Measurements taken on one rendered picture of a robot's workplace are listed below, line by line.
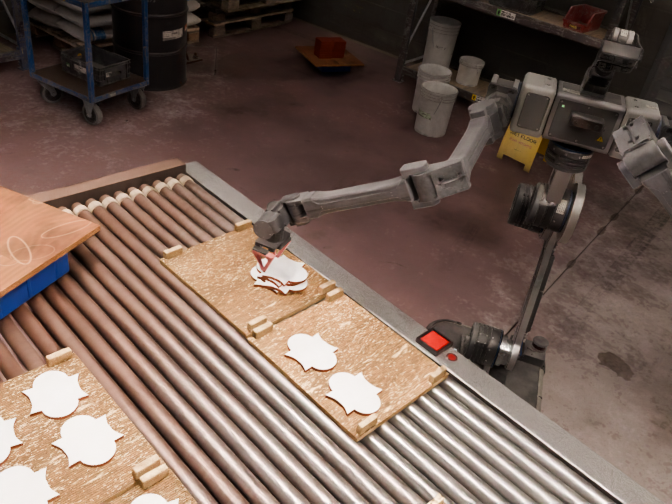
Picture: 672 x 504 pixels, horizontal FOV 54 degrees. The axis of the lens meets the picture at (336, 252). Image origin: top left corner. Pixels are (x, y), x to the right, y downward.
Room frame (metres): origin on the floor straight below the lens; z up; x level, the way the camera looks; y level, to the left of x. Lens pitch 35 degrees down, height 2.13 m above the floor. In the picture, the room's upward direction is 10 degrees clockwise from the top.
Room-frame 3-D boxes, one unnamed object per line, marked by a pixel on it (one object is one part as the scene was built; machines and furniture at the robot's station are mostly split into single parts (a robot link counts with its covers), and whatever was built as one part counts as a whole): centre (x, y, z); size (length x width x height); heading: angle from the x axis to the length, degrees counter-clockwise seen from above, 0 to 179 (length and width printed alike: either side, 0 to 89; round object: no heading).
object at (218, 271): (1.55, 0.24, 0.93); 0.41 x 0.35 x 0.02; 51
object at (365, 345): (1.27, -0.08, 0.93); 0.41 x 0.35 x 0.02; 50
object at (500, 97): (1.87, -0.39, 1.45); 0.09 x 0.08 x 0.12; 78
